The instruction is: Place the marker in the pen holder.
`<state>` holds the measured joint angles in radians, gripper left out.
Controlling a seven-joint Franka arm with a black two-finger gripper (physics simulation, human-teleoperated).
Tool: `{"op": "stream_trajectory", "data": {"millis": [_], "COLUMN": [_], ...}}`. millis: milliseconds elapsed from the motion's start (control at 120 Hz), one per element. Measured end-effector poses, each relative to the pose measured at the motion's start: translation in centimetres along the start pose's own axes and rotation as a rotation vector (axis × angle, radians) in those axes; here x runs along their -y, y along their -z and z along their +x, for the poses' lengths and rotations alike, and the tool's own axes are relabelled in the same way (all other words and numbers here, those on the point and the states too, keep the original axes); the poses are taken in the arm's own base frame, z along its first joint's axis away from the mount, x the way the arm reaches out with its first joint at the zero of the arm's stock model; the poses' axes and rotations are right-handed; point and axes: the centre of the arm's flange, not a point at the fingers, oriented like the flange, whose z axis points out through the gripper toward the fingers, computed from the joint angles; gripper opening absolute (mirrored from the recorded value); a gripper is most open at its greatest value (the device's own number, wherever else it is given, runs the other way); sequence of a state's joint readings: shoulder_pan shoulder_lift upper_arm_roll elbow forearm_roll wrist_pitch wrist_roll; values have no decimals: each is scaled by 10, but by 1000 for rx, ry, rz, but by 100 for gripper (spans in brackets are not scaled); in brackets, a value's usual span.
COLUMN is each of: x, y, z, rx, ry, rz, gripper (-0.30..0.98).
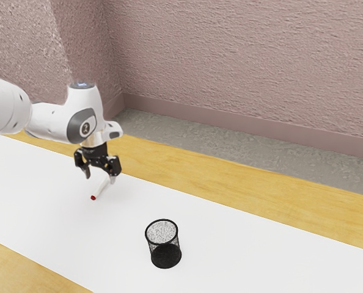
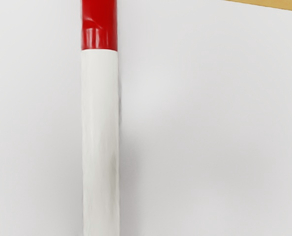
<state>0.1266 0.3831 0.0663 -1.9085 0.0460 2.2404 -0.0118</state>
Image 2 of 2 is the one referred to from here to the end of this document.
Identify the white marker pen red cap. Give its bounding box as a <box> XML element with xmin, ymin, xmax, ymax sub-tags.
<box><xmin>79</xmin><ymin>0</ymin><xmax>120</xmax><ymax>236</ymax></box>

